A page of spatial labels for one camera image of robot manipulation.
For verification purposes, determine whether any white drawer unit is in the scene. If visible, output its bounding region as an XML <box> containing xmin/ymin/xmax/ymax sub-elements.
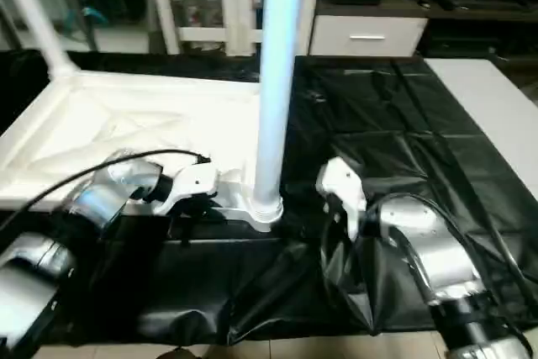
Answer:
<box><xmin>309</xmin><ymin>14</ymin><xmax>430</xmax><ymax>60</ymax></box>

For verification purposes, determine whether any white glass-door cabinet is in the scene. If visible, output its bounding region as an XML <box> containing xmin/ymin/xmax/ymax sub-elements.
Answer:
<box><xmin>145</xmin><ymin>0</ymin><xmax>322</xmax><ymax>59</ymax></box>

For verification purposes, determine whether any white plastic table leg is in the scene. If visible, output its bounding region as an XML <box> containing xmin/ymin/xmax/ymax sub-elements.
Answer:
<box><xmin>0</xmin><ymin>0</ymin><xmax>82</xmax><ymax>80</ymax></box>
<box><xmin>251</xmin><ymin>0</ymin><xmax>309</xmax><ymax>227</ymax></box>

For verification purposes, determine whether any white plastic table top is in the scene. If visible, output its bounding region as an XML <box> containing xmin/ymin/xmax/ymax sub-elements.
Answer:
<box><xmin>0</xmin><ymin>69</ymin><xmax>288</xmax><ymax>235</ymax></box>

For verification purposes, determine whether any dark low sideboard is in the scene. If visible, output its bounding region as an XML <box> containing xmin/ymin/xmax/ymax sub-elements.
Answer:
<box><xmin>385</xmin><ymin>0</ymin><xmax>538</xmax><ymax>59</ymax></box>

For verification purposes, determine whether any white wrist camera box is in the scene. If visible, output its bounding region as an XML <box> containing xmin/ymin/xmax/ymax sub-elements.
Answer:
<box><xmin>163</xmin><ymin>161</ymin><xmax>222</xmax><ymax>219</ymax></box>
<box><xmin>314</xmin><ymin>156</ymin><xmax>369</xmax><ymax>244</ymax></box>

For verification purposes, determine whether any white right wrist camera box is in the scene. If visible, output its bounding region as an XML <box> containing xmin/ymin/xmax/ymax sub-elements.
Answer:
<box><xmin>314</xmin><ymin>156</ymin><xmax>369</xmax><ymax>244</ymax></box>

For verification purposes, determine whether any black work mat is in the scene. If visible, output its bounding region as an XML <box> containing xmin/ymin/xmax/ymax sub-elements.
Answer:
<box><xmin>0</xmin><ymin>48</ymin><xmax>538</xmax><ymax>347</ymax></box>

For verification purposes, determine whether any white flat board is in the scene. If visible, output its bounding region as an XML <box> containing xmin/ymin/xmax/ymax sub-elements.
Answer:
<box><xmin>425</xmin><ymin>57</ymin><xmax>538</xmax><ymax>202</ymax></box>

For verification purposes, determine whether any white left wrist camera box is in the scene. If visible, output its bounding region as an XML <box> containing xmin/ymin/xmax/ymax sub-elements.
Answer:
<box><xmin>163</xmin><ymin>161</ymin><xmax>222</xmax><ymax>219</ymax></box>

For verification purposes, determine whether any blue floor stand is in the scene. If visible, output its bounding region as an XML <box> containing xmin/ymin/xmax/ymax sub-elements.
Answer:
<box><xmin>79</xmin><ymin>4</ymin><xmax>112</xmax><ymax>30</ymax></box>

